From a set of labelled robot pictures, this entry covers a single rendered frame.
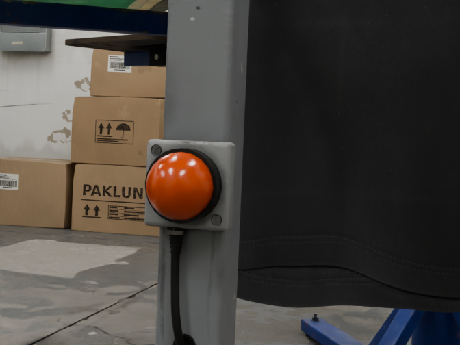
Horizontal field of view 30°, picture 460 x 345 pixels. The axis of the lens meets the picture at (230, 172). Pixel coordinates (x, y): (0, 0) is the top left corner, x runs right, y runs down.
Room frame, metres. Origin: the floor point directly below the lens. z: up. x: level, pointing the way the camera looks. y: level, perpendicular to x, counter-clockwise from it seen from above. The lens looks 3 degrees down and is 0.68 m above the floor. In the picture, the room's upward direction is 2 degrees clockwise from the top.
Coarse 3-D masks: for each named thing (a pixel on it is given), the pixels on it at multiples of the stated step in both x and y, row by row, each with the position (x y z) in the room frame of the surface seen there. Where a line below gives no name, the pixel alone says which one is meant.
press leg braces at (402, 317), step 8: (392, 312) 2.25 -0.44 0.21; (400, 312) 1.95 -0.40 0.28; (408, 312) 1.94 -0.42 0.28; (416, 312) 1.94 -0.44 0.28; (424, 312) 1.97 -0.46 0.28; (392, 320) 1.94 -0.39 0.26; (400, 320) 1.93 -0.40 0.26; (408, 320) 1.92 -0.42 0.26; (416, 320) 1.94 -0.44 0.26; (456, 320) 1.94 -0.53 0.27; (384, 328) 2.29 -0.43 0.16; (392, 328) 1.92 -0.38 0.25; (400, 328) 1.91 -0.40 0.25; (408, 328) 1.92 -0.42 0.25; (376, 336) 2.33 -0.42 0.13; (384, 336) 1.91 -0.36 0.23; (392, 336) 1.90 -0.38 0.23; (400, 336) 1.90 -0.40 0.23; (408, 336) 1.92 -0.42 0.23; (376, 344) 2.33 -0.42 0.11; (384, 344) 1.90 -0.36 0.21; (392, 344) 1.88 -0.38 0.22; (400, 344) 1.90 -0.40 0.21
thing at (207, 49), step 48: (192, 0) 0.50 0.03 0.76; (240, 0) 0.50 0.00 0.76; (192, 48) 0.50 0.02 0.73; (240, 48) 0.51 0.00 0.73; (192, 96) 0.50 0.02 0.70; (240, 96) 0.51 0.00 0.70; (192, 144) 0.48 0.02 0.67; (240, 144) 0.52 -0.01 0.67; (240, 192) 0.52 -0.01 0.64; (192, 240) 0.49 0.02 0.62; (192, 288) 0.49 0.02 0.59; (192, 336) 0.49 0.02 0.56
